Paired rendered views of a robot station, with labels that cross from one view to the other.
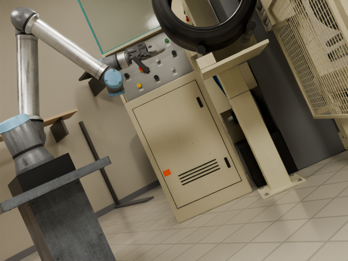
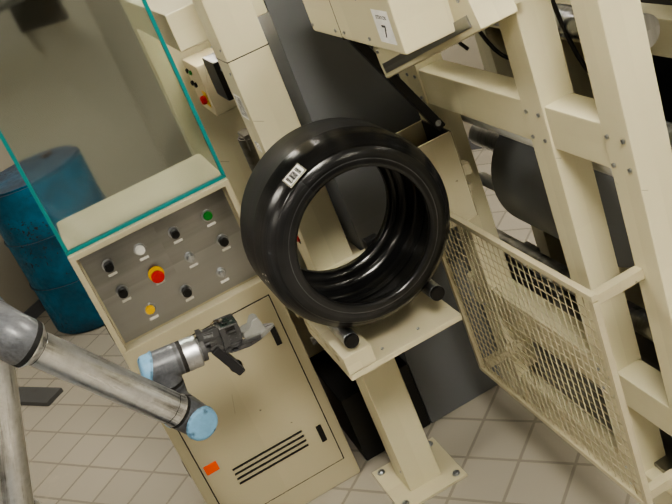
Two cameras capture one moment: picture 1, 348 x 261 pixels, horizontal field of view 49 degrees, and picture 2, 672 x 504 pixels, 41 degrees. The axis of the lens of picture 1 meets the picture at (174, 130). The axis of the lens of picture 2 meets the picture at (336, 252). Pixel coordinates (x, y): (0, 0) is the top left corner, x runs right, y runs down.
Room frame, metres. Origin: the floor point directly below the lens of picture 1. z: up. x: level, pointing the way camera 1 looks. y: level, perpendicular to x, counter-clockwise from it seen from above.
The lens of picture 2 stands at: (-0.14, 0.31, 2.20)
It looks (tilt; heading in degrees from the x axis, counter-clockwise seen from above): 26 degrees down; 342
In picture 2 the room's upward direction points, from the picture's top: 22 degrees counter-clockwise
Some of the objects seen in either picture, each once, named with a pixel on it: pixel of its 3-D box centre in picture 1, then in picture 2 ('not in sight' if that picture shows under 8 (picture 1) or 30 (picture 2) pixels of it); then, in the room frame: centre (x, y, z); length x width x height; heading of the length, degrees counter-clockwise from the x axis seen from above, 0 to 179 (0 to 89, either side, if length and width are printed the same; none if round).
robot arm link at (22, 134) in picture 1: (19, 134); not in sight; (1.82, 0.68, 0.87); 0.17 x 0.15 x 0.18; 9
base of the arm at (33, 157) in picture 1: (32, 159); not in sight; (1.81, 0.68, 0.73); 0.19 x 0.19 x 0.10
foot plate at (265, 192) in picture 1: (279, 185); (417, 473); (2.35, -0.45, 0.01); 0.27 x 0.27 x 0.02; 85
